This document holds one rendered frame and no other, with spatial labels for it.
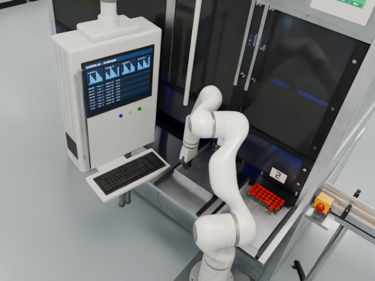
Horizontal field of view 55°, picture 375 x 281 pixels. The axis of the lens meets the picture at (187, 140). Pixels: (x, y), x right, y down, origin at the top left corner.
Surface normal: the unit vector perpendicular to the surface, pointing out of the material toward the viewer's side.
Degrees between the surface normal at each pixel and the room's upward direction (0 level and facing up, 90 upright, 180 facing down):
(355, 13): 90
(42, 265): 0
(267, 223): 0
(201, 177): 0
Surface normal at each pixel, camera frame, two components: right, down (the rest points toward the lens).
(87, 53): 0.64, 0.55
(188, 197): 0.11, -0.75
